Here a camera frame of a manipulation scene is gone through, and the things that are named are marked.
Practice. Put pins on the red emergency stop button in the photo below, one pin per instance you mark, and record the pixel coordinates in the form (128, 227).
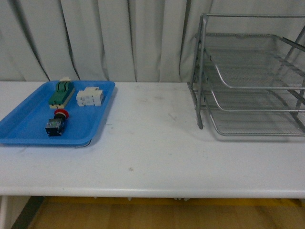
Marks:
(56, 125)

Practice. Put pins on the white circuit breaker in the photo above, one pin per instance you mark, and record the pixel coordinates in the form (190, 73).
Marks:
(90, 96)

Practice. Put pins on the white curtain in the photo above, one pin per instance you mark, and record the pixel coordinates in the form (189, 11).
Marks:
(116, 40)

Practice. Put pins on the blue plastic tray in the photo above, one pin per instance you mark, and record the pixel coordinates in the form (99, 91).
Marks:
(25, 125)

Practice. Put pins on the green knife switch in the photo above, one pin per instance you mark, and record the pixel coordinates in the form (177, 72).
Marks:
(64, 91)

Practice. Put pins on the silver mesh rack frame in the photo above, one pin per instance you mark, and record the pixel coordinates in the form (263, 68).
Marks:
(196, 85)

